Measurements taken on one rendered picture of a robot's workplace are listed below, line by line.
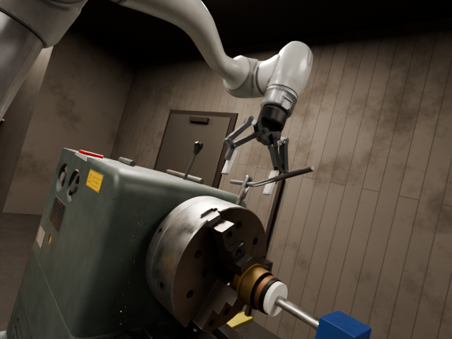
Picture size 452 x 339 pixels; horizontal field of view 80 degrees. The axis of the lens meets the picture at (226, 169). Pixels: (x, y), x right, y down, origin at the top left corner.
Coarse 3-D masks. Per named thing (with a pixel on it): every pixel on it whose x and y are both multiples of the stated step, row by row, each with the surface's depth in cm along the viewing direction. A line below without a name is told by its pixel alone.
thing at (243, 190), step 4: (248, 176) 73; (244, 180) 74; (248, 180) 73; (244, 184) 73; (240, 188) 74; (244, 188) 73; (248, 188) 73; (240, 192) 73; (244, 192) 72; (240, 196) 72; (244, 196) 73; (240, 200) 72; (236, 204) 72; (240, 204) 73
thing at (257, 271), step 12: (252, 264) 60; (240, 276) 60; (252, 276) 58; (264, 276) 58; (240, 288) 58; (252, 288) 56; (264, 288) 55; (240, 300) 59; (252, 300) 56; (264, 312) 55
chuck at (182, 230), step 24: (192, 216) 63; (240, 216) 68; (168, 240) 61; (192, 240) 58; (240, 240) 69; (264, 240) 76; (168, 264) 58; (192, 264) 59; (216, 264) 75; (168, 288) 57; (192, 288) 60; (192, 312) 61
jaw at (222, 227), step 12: (204, 216) 63; (216, 216) 62; (216, 228) 60; (228, 228) 59; (216, 240) 61; (228, 240) 60; (216, 252) 64; (228, 252) 59; (240, 252) 61; (228, 264) 62; (240, 264) 59
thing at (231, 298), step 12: (216, 288) 63; (228, 288) 61; (204, 300) 63; (216, 300) 61; (228, 300) 59; (204, 312) 61; (216, 312) 59; (228, 312) 61; (192, 324) 62; (204, 324) 59; (216, 324) 61
